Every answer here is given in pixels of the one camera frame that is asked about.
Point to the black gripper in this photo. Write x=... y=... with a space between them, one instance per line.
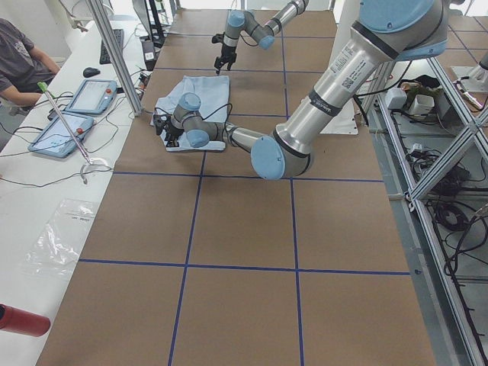
x=171 y=133
x=227 y=52

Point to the light blue striped shirt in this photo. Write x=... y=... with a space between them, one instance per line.
x=206 y=91

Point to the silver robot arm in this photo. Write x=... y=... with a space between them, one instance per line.
x=384 y=31
x=263 y=34

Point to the upper teach pendant tablet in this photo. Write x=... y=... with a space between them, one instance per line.
x=93 y=97

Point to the teach pendant tablet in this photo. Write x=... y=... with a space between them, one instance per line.
x=55 y=141
x=93 y=97

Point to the black computer mouse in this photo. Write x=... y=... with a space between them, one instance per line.
x=90 y=72

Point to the lower teach pendant tablet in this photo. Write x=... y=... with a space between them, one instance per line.
x=55 y=141

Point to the metal grabber stick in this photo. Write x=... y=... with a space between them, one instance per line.
x=89 y=162

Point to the clear plastic bag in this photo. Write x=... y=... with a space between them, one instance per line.
x=58 y=248

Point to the seated person grey shirt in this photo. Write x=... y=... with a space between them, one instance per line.
x=23 y=67

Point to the red bottle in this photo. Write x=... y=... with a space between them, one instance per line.
x=22 y=322

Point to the aluminium frame post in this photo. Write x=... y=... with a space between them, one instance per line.
x=116 y=54

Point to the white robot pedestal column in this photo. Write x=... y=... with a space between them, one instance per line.
x=344 y=123

